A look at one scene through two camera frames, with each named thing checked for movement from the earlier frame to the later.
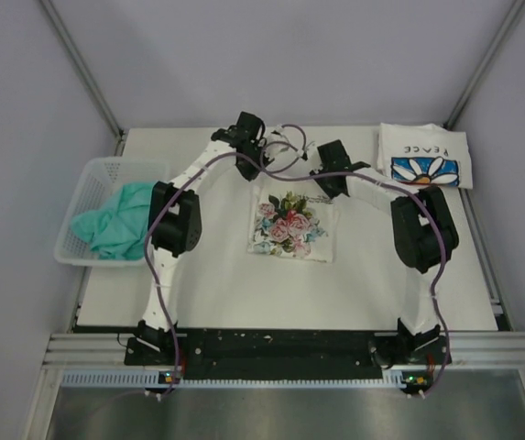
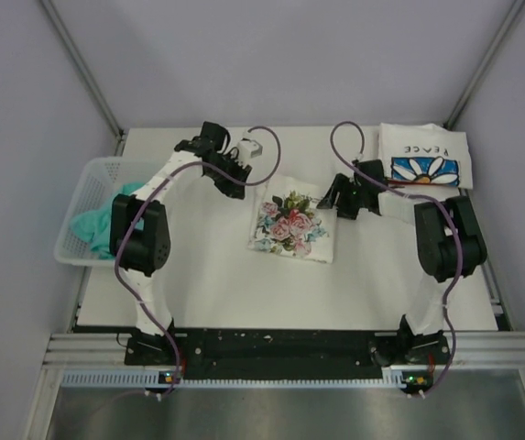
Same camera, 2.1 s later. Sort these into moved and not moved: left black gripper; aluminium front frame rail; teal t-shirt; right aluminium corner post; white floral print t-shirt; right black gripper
Moved: right black gripper; left black gripper
Not moved: right aluminium corner post; aluminium front frame rail; teal t-shirt; white floral print t-shirt
